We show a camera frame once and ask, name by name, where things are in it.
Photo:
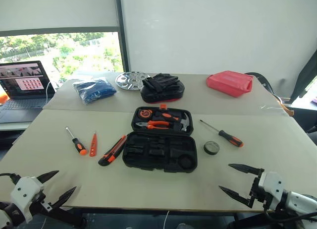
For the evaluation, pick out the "open dark laptop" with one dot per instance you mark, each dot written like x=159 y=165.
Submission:
x=24 y=82

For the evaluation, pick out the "black stand by window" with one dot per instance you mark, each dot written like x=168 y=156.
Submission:
x=304 y=77

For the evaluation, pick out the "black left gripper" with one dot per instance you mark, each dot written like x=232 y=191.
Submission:
x=62 y=215

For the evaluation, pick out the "round silver metal plate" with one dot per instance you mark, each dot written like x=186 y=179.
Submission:
x=127 y=81

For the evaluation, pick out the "orange voltage tester pen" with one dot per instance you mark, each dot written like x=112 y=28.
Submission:
x=93 y=144

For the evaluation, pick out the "red plastic case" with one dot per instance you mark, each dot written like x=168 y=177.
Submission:
x=227 y=84

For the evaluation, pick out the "black tool case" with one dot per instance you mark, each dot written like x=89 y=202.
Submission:
x=158 y=152

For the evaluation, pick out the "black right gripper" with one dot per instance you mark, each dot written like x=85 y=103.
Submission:
x=255 y=189

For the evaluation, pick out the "black gloves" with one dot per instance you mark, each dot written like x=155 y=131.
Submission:
x=161 y=81

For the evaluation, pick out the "black electrical tape roll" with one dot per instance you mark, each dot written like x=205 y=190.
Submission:
x=211 y=147

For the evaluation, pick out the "orange black utility knife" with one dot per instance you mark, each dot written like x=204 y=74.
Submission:
x=111 y=153

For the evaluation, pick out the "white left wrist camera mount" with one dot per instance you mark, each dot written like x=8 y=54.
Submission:
x=24 y=191

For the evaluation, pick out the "blue items in plastic bag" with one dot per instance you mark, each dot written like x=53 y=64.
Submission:
x=94 y=90

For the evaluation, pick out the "small orange object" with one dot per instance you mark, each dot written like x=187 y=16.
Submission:
x=3 y=98

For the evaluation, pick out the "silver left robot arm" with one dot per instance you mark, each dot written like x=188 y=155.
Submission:
x=7 y=214

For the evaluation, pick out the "short orange black screwdriver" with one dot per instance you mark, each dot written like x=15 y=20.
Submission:
x=78 y=146

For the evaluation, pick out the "black window mullion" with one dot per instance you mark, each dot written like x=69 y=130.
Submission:
x=122 y=30

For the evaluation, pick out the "orange black tape measure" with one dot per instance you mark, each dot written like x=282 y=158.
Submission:
x=145 y=114

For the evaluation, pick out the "black case with red trim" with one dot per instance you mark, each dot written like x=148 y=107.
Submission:
x=163 y=96

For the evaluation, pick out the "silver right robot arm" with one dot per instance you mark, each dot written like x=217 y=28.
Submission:
x=299 y=200

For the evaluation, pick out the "long orange black screwdriver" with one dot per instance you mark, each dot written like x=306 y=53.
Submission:
x=229 y=137

